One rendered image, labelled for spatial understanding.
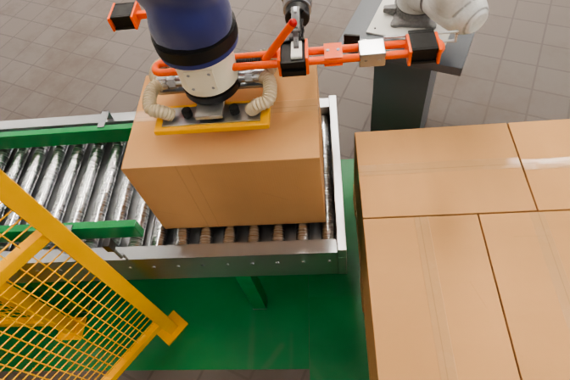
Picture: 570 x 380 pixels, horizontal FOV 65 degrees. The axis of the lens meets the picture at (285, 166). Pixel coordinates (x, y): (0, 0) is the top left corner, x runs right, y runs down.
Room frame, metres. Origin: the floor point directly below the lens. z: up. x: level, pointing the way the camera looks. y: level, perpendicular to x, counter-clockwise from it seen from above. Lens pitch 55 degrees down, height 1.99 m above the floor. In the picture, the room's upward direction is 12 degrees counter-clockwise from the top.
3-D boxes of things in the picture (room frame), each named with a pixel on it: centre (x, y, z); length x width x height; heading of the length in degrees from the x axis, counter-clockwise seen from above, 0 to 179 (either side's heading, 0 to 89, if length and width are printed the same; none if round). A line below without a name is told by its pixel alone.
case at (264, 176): (0.99, 0.16, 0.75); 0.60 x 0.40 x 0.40; 79
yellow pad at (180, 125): (0.91, 0.18, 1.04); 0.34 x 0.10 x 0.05; 79
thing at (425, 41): (0.89, -0.43, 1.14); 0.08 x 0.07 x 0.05; 79
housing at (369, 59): (0.92, -0.30, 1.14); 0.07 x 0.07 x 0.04; 79
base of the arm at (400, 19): (1.51, -0.64, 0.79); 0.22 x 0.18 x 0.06; 66
